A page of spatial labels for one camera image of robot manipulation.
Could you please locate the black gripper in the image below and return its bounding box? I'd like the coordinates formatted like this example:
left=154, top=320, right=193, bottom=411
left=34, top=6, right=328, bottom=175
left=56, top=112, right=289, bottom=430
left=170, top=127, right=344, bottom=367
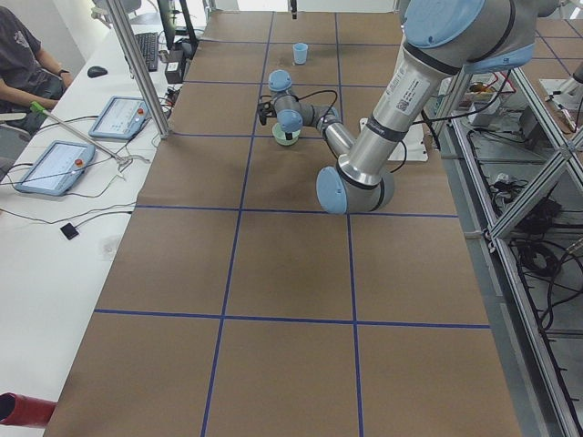
left=257, top=102, right=292, bottom=140

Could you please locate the pale green bowl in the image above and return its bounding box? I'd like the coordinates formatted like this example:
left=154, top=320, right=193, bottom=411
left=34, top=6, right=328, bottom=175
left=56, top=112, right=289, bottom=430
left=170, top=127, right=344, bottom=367
left=271, top=123, right=301, bottom=147

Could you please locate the light blue plastic cup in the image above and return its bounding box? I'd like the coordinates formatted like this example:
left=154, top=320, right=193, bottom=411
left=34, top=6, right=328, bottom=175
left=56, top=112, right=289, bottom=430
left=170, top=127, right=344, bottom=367
left=292, top=43, right=309, bottom=65

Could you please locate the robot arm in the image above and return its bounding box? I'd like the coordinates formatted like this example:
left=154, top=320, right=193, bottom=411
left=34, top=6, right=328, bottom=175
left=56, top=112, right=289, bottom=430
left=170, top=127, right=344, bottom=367
left=257, top=0, right=542, bottom=214

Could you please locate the black box device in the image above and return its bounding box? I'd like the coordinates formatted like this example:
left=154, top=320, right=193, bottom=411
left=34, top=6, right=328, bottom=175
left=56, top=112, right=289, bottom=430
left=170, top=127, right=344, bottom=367
left=165, top=50, right=186, bottom=85

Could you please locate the black monitor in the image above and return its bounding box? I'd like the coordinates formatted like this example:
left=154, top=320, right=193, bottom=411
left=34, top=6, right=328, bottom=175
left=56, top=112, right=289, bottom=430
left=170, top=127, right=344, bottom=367
left=157, top=0, right=199, bottom=56

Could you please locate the upper teach pendant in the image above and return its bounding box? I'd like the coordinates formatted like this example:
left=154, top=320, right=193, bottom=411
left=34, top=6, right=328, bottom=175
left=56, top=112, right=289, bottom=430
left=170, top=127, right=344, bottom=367
left=88, top=96, right=150, bottom=140

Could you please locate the teach pendant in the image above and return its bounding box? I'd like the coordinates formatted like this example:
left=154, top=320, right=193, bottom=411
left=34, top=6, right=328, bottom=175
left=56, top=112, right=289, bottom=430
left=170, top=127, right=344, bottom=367
left=15, top=140, right=96, bottom=197
left=88, top=96, right=150, bottom=140

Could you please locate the black keyboard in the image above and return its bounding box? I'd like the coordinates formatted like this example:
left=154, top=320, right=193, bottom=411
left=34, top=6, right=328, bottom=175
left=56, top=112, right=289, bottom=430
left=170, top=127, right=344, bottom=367
left=135, top=32, right=159, bottom=72

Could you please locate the black computer mouse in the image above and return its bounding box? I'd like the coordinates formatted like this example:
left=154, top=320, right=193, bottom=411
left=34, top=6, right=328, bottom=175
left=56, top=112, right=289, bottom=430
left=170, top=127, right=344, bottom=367
left=87, top=66, right=108, bottom=78

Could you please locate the lower teach pendant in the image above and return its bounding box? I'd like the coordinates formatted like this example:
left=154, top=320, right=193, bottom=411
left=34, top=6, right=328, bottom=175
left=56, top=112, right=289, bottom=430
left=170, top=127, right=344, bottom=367
left=15, top=140, right=96, bottom=197

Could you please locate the small black square pad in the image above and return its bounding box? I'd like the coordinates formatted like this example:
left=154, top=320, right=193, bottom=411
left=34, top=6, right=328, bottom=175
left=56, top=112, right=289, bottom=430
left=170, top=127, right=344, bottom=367
left=60, top=223, right=79, bottom=240

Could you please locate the seated person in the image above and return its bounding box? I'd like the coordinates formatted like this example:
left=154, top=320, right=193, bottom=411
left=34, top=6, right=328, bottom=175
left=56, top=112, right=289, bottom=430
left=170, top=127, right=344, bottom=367
left=1, top=6, right=73, bottom=136

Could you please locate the red cylinder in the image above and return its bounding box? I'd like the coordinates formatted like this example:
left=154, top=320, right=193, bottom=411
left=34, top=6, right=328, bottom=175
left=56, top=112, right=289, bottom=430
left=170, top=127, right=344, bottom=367
left=1, top=392, right=56, bottom=429

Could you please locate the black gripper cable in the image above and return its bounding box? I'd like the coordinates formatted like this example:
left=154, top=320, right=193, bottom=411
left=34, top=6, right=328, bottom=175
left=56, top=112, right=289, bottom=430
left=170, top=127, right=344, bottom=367
left=259, top=89, right=341, bottom=119

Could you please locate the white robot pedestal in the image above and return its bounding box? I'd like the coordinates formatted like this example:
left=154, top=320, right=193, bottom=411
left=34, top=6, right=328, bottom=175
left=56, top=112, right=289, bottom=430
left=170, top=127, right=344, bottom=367
left=388, top=125, right=428, bottom=163

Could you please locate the aluminium frame post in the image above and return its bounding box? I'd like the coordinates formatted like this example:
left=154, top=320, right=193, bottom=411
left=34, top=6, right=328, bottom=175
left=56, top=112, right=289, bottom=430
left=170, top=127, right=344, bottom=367
left=106, top=0, right=169, bottom=139

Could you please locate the metal rod with handle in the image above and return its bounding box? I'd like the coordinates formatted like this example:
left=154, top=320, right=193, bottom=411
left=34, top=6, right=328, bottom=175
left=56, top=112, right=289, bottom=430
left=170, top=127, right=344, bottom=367
left=30, top=101, right=150, bottom=167

